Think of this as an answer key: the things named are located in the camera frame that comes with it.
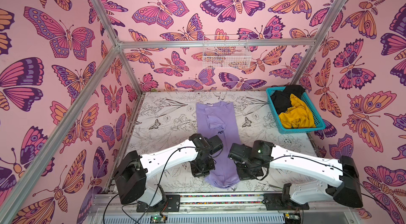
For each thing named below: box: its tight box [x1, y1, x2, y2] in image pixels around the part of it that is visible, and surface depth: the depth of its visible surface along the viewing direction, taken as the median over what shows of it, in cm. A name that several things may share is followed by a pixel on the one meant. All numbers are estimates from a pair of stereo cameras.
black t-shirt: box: [270, 84, 306, 115], surface depth 108 cm
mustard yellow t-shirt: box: [278, 93, 317, 129], surface depth 98 cm
